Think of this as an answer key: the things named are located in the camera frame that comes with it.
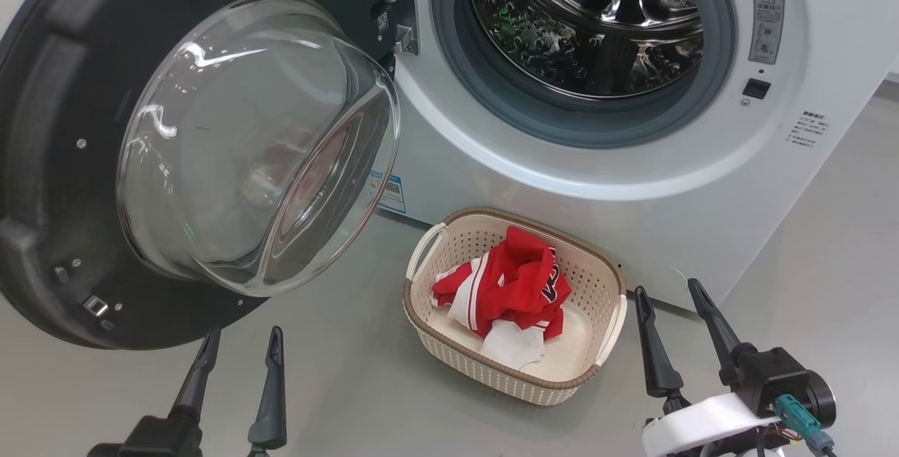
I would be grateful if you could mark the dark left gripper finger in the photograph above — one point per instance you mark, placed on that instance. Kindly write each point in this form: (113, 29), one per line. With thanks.
(197, 376)
(270, 401)

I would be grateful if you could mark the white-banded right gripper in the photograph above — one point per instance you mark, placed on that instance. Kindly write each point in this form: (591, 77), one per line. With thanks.
(702, 425)

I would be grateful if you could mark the red basketball jersey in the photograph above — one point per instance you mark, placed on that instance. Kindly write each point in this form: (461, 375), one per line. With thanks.
(513, 281)

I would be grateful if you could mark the black washing machine door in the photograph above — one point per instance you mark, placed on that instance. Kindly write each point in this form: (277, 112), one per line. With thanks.
(77, 162)

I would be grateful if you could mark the white front-load washing machine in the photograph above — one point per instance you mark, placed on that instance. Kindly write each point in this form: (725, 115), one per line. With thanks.
(702, 204)

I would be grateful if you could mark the cream perforated laundry basket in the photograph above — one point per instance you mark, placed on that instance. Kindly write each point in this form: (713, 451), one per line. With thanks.
(449, 352)

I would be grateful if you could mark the black door lock slot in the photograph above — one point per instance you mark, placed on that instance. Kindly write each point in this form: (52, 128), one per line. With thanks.
(756, 88)

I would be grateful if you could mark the steel washing machine drum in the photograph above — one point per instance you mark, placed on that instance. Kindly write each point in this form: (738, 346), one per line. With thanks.
(583, 29)

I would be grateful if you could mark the grey rubber door seal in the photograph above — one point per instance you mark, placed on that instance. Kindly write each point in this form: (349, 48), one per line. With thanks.
(477, 85)

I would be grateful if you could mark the metal door hinge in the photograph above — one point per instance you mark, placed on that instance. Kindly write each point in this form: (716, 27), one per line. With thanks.
(402, 8)

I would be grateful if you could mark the blue energy label sticker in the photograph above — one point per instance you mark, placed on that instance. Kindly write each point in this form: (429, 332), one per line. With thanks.
(390, 194)

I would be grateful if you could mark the printed text notice label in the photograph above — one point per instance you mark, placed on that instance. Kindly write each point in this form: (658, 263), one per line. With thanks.
(805, 130)

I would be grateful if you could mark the grey warning sticker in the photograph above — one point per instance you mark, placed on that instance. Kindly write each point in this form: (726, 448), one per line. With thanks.
(767, 25)

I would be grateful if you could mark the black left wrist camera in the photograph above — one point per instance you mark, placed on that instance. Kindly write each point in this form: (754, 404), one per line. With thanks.
(154, 439)

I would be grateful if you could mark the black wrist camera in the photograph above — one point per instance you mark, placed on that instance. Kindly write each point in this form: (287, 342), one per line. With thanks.
(154, 439)
(779, 380)

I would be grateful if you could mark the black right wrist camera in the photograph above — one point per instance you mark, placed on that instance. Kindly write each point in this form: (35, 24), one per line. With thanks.
(779, 380)

